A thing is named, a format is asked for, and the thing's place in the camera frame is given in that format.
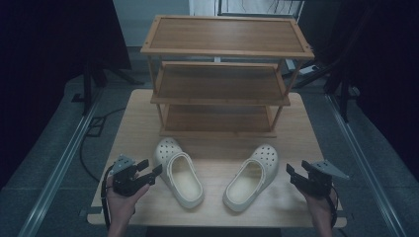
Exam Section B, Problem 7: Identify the person's left hand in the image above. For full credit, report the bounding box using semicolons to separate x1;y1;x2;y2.
106;175;151;219

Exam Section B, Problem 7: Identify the black floor cable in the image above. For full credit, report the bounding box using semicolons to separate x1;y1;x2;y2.
78;107;126;184

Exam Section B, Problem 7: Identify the cream white clog shoe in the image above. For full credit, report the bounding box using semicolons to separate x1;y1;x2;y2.
153;137;206;209
222;143;280;213

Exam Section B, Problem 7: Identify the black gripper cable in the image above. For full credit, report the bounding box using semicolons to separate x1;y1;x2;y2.
100;165;115;230
325;186;340;229

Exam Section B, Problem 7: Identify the dark framed window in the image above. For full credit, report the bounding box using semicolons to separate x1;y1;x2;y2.
216;0;304;20

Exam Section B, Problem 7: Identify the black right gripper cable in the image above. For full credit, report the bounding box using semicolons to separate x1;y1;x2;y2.
325;186;340;229

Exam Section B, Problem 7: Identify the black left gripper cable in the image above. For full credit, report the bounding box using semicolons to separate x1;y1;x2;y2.
100;165;115;230

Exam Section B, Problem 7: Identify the silver floor rail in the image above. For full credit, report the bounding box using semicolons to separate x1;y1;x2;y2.
324;93;409;237
18;93;104;237

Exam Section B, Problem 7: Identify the person's right hand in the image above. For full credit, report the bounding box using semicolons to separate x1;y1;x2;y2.
300;188;339;220

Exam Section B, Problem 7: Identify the black metal stand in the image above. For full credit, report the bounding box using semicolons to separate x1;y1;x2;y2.
71;60;144;117
292;48;361;123

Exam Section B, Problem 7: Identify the wooden three-tier shoe rack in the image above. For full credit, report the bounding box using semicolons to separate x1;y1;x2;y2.
140;14;315;139

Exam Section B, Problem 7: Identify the black floor frame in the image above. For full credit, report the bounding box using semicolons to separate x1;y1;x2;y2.
86;116;108;138

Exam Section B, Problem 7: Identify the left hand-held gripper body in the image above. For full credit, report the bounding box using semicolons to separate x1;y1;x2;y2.
109;153;146;198

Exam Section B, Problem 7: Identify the dark curtain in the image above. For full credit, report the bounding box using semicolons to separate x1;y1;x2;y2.
297;0;419;183
0;0;132;192

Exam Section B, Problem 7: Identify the white power strip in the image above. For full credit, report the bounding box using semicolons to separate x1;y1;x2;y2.
285;58;321;77

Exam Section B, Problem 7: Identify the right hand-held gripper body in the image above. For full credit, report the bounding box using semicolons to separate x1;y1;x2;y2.
295;159;350;198

